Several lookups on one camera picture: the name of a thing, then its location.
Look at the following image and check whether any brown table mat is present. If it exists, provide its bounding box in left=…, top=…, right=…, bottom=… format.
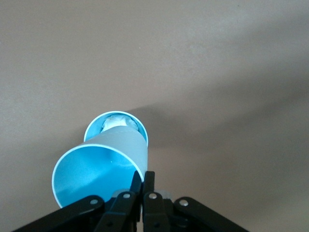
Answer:
left=0, top=0, right=309, bottom=232

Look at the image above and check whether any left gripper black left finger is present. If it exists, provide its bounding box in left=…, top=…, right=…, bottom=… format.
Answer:
left=11, top=171, right=142, bottom=232

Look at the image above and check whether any white tissue wad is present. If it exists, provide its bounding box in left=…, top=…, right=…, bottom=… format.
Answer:
left=100, top=115, right=140, bottom=133

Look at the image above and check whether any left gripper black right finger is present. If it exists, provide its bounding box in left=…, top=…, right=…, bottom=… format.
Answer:
left=142, top=171, right=250, bottom=232

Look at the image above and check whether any blue plastic cup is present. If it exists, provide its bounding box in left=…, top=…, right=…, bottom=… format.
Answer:
left=51, top=125, right=149, bottom=209
left=83, top=111, right=149, bottom=148

